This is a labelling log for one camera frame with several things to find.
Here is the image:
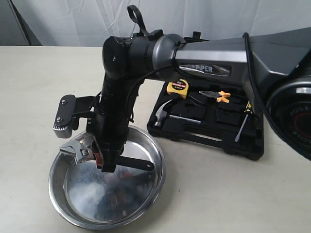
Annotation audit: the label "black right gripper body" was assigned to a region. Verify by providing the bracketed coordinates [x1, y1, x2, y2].
[72, 94, 137, 155]

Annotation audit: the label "adjustable wrench black handle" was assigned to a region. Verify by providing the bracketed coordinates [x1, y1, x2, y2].
[59, 140, 155, 172]

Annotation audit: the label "black plastic tool case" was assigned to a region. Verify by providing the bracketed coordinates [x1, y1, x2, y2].
[147, 31, 265, 161]

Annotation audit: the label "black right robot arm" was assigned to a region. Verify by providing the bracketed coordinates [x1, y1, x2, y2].
[86, 28, 311, 172]

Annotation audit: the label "round stainless steel tray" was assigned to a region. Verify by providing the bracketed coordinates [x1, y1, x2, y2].
[48, 126, 166, 230]

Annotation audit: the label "yellow tape measure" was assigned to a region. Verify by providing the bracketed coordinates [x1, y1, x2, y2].
[166, 79, 189, 99]

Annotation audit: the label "white wrinkled backdrop curtain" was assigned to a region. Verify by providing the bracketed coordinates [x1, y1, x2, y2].
[13, 0, 311, 47]

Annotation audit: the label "yellow black flathead screwdriver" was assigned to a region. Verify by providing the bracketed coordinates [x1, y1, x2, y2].
[234, 101, 253, 143]

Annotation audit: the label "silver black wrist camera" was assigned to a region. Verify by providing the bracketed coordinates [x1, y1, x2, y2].
[53, 95, 76, 139]

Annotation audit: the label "claw hammer black handle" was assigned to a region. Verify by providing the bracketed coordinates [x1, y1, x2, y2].
[154, 100, 201, 127]

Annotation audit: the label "orange handled pliers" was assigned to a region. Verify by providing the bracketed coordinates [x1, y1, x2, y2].
[199, 90, 231, 103]

